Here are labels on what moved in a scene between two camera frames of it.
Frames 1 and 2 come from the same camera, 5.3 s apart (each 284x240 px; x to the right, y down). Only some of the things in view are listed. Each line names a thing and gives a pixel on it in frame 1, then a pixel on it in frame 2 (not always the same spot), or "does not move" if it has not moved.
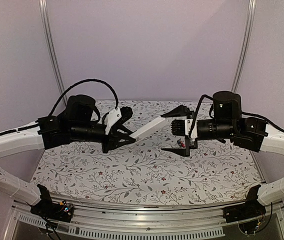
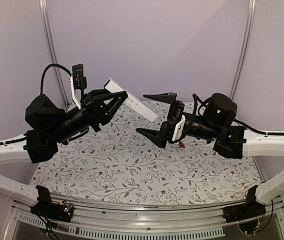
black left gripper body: [110, 142] to [92, 114]
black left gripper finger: [118, 130] to [106, 95]
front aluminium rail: [102, 220] does not move
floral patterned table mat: [141, 171] does not move
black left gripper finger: [127, 140] to [120, 101]
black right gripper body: [189, 144] to [174, 114]
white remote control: [147, 127] to [131, 100]
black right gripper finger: [181, 151] to [155, 136]
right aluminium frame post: [245, 45] does not move
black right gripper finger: [180, 111] to [169, 97]
